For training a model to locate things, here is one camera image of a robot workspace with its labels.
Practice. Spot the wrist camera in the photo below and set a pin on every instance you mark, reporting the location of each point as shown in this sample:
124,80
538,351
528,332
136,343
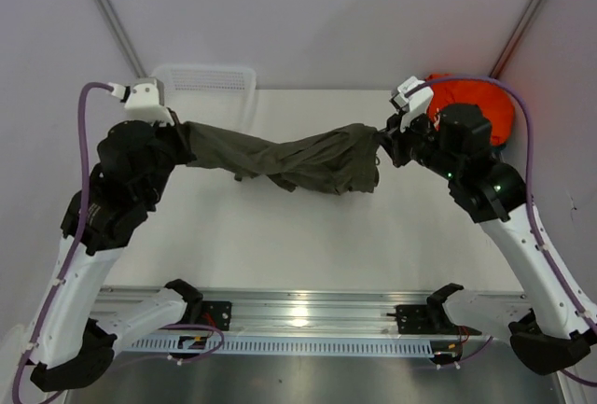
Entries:
143,100
411,97

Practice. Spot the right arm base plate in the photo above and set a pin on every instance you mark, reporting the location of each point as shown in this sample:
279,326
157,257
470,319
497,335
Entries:
424,319

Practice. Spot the orange folded shorts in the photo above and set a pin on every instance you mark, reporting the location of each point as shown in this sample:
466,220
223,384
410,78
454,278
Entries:
494,104

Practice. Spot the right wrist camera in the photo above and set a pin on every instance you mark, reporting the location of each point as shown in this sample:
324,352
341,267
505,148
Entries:
411,97

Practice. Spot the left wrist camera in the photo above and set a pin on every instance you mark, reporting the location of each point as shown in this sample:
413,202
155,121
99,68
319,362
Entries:
143,100

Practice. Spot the white slotted cable duct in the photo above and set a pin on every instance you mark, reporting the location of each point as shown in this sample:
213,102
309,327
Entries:
254,345

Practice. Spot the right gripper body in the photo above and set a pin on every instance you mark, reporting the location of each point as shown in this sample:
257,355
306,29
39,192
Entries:
417,143

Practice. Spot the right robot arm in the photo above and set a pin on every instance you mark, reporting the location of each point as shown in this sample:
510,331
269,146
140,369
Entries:
556,328

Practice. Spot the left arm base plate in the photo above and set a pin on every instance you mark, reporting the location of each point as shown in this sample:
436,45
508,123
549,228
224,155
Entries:
216,314

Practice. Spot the white plastic basket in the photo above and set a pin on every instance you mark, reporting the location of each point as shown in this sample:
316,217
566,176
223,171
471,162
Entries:
217,95

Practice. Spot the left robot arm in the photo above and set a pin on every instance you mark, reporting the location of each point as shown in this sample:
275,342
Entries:
71,350

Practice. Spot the aluminium frame rail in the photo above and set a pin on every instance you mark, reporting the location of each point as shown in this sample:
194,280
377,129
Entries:
304,313

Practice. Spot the olive green shorts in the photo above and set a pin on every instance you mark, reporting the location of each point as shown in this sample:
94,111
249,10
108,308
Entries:
334,162

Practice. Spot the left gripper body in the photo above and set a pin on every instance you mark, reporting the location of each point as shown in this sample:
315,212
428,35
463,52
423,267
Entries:
173,147

